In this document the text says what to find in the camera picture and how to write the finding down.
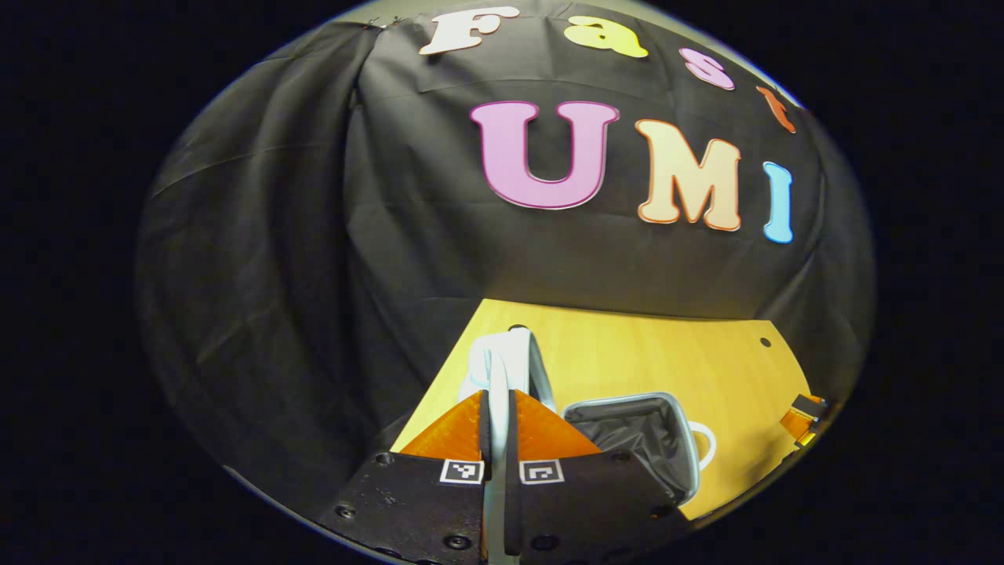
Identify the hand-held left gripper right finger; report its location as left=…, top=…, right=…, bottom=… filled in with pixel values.
left=504, top=389, right=693, bottom=565

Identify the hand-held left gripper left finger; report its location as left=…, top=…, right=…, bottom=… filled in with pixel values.
left=316, top=389, right=493, bottom=565

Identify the light blue suitcase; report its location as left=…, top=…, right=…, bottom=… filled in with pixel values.
left=457, top=325, right=717, bottom=565

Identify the black backdrop cloth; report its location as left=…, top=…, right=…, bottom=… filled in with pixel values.
left=135, top=4, right=875, bottom=503

